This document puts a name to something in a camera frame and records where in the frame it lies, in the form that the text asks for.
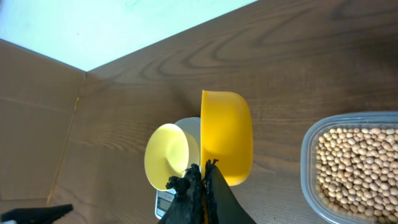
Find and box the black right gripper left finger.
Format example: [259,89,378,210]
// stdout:
[158,164,205,224]

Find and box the white digital kitchen scale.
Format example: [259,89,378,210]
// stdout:
[154,116,201,220]

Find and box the brown cardboard board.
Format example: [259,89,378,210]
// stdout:
[1,40,85,202]

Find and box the clear plastic container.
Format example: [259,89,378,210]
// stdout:
[300,111,397,223]

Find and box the pile of soybeans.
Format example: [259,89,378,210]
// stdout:
[315,128,397,223]

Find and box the pale yellow plastic bowl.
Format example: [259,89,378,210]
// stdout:
[144,123,200,191]

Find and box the yellow plastic measuring scoop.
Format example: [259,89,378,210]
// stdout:
[201,90,254,188]

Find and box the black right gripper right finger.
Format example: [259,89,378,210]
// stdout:
[204,159,256,224]

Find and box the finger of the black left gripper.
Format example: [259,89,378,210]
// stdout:
[1,204,73,224]

